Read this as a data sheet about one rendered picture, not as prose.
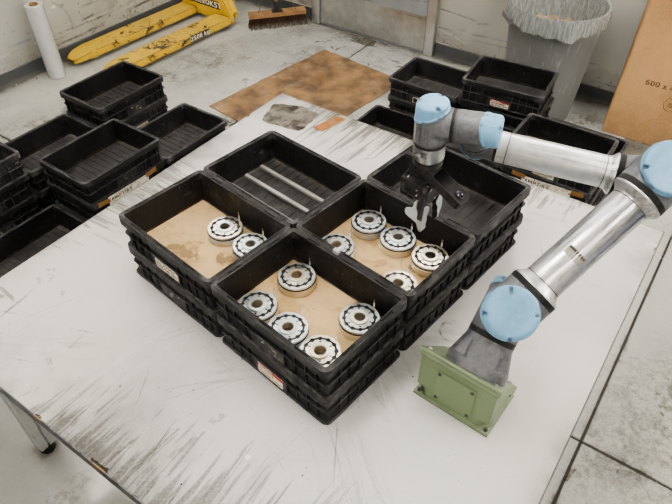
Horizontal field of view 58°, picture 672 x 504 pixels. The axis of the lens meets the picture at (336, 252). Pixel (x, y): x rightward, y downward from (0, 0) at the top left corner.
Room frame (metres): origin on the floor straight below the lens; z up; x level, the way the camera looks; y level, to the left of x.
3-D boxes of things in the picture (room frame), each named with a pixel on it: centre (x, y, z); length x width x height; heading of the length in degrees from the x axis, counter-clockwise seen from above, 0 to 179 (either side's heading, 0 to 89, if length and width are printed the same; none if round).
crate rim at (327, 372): (1.02, 0.07, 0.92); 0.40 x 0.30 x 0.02; 48
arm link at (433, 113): (1.19, -0.22, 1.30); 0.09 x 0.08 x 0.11; 73
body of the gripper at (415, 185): (1.20, -0.21, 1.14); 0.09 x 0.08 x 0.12; 48
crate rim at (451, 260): (1.24, -0.13, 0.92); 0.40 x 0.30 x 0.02; 48
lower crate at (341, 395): (1.02, 0.07, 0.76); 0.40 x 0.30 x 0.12; 48
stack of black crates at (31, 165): (2.37, 1.31, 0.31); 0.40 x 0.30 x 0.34; 145
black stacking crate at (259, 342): (1.02, 0.07, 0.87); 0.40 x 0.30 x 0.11; 48
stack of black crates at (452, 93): (2.98, -0.52, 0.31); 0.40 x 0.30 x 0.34; 55
